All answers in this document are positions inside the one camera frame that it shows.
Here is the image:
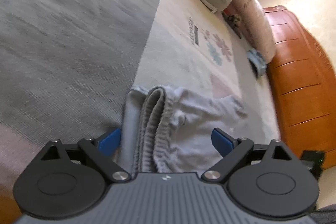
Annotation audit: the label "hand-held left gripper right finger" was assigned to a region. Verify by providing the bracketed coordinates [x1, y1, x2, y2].
[202, 128, 294, 184]

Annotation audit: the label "blue cap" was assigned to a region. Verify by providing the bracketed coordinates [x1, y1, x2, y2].
[247, 48, 268, 79]

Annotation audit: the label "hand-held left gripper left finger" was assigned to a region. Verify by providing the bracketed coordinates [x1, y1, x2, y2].
[39, 127, 132, 183]

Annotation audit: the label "small flower ornament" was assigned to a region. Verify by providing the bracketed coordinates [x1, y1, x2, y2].
[227, 14, 242, 28]

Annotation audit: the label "grey fuzzy cloth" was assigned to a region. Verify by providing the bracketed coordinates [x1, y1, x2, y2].
[311, 204, 336, 224]

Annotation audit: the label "grey pants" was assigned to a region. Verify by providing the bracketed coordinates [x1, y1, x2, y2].
[119, 85, 248, 174]

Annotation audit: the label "wooden headboard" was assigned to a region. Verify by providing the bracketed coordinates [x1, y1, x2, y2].
[262, 5, 336, 170]

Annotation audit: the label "folded pink quilt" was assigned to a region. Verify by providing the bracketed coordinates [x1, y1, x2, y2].
[164, 0, 277, 63]

